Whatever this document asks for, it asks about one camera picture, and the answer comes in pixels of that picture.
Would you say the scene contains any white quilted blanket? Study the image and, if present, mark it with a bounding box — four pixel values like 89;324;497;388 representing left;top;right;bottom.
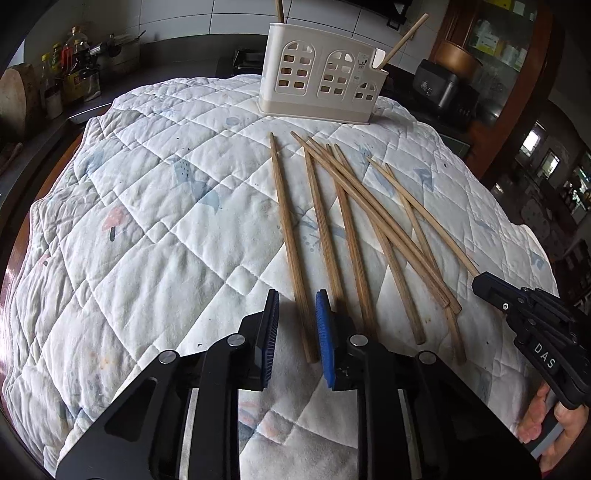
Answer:
2;74;559;480

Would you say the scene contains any person's right hand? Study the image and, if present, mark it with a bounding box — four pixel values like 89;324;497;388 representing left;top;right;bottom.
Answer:
516;385;588;444

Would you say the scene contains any silver cooking pot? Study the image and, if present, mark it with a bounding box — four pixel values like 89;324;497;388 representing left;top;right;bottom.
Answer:
90;31;147;68

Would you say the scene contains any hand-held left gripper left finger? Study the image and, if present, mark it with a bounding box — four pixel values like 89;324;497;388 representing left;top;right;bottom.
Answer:
55;290;280;480

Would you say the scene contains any white plastic utensil holder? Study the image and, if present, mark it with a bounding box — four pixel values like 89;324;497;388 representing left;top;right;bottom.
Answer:
257;21;390;126

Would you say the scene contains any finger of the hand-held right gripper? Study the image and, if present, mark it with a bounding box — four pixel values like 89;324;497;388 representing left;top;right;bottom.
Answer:
472;272;577;325

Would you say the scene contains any pile of wooden chopsticks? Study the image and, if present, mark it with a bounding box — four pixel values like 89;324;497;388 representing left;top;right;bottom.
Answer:
269;131;467;365

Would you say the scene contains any black kitchen appliance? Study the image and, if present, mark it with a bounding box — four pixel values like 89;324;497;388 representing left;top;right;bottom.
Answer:
412;59;481;120

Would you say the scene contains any copper coloured pot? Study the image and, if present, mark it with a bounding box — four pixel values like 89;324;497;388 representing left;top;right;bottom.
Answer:
434;41;483;79

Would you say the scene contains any round wooden cutting board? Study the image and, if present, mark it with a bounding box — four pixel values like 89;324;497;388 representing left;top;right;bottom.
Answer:
0;62;42;141

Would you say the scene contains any black range hood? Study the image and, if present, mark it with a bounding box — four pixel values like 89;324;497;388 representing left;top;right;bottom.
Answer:
369;0;414;20

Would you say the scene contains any black gas stove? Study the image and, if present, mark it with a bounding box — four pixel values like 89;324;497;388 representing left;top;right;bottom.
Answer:
233;46;269;71

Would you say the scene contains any yellow box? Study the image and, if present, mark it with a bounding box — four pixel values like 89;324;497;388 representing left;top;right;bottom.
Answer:
473;21;502;51

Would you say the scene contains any clear bottle yellow cap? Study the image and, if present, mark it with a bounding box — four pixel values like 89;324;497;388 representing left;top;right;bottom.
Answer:
41;53;63;120

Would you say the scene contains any wooden glass door cabinet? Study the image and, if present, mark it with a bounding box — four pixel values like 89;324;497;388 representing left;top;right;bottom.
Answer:
438;0;566;155

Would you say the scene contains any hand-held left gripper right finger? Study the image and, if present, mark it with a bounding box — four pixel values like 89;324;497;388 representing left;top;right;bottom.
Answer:
315;290;541;480

